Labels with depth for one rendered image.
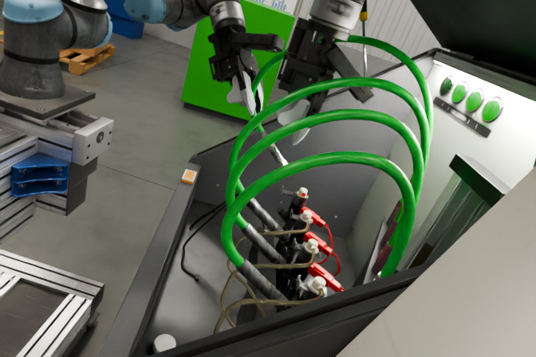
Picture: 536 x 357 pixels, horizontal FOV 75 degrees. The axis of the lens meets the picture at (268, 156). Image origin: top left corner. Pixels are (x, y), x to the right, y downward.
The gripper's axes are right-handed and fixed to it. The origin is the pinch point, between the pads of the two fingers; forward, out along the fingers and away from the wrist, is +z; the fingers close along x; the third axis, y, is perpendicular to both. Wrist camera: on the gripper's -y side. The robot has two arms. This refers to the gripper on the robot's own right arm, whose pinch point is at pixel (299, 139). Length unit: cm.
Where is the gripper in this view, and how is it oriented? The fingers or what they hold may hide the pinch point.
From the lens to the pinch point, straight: 64.8
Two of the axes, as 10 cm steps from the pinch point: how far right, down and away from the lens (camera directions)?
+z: -3.0, 8.6, 4.1
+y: -9.5, -2.8, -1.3
